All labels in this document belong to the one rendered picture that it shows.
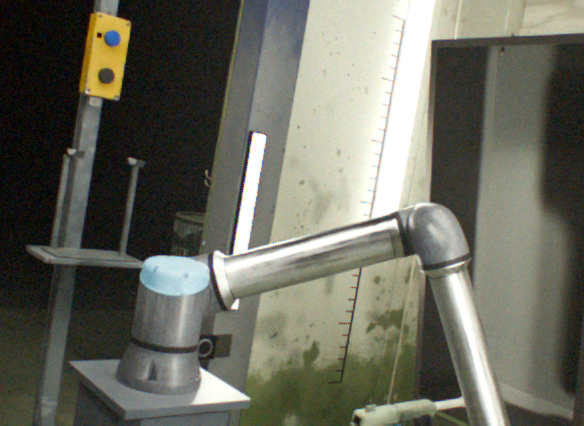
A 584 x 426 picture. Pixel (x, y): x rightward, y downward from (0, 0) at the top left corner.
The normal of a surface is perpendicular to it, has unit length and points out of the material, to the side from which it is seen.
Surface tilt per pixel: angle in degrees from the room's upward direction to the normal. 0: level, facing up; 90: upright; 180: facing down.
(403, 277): 90
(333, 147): 90
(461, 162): 90
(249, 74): 90
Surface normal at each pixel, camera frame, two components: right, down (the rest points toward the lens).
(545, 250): -0.78, 0.11
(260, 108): 0.62, 0.15
